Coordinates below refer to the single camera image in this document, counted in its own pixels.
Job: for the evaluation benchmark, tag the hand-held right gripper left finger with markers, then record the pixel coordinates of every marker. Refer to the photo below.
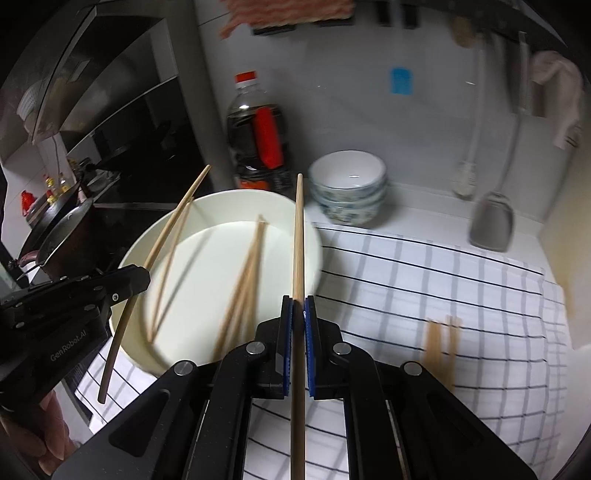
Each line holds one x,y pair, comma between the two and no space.
287,350

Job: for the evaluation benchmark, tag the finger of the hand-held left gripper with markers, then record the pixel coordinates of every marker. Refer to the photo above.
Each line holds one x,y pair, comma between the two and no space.
124,281

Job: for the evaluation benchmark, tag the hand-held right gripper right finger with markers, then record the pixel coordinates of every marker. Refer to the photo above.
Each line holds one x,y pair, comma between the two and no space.
310,350

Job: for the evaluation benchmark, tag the long wooden chopstick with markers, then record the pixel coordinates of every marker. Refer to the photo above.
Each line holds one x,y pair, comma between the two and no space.
254,286
457,332
449,337
243,277
436,346
163,240
298,240
172,267

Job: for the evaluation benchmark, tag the large cream bowl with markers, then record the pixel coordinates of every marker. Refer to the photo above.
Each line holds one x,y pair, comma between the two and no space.
207,258

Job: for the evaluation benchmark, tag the person's left hand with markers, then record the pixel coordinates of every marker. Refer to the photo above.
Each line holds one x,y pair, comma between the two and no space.
51,434

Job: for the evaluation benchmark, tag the dark cooking pot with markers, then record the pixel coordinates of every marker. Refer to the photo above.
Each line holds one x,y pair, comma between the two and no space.
60,240

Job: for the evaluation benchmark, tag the yellow oil bottle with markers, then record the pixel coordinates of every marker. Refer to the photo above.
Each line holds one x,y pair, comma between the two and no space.
60,187

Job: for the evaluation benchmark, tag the floral porcelain bowl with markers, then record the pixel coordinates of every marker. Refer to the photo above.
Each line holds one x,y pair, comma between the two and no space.
353,216
346,170
351,202

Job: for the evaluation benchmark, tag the white black-checked cloth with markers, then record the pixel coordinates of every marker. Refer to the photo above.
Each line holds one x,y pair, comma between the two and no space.
438,286

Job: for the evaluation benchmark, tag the dark sauce bottle red cap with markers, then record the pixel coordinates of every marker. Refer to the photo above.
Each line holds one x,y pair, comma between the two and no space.
258,134

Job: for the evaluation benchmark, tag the black range hood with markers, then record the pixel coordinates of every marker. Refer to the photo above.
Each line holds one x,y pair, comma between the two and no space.
106,83

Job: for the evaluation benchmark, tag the metal spatula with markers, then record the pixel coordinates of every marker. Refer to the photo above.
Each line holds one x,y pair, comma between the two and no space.
491,226

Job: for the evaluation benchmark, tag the white bottle brush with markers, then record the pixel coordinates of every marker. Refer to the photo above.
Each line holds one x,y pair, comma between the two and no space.
464,177

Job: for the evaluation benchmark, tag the white cutting board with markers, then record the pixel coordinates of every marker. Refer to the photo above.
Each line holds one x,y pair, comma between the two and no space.
561,258

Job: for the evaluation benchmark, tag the red striped cloth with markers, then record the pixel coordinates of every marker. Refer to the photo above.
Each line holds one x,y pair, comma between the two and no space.
286,11

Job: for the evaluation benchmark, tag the pink hanging cloth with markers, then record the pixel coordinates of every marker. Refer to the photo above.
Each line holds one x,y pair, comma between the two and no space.
558,87

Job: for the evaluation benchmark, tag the blue wall hook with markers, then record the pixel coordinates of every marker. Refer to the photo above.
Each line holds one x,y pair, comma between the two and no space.
401,81

